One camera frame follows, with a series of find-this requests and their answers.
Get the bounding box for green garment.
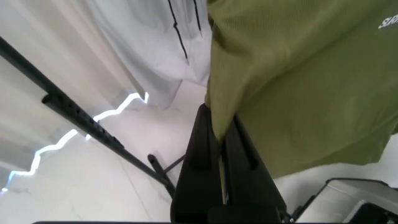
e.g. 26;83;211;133
204;0;398;180

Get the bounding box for black clothes rack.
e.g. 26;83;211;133
0;35;187;200

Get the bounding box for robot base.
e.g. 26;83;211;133
290;177;398;223

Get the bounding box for pale grey shorts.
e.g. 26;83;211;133
83;0;213;110

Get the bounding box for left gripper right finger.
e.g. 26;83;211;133
221;114;287;222

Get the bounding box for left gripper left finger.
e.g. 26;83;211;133
170;104;225;222

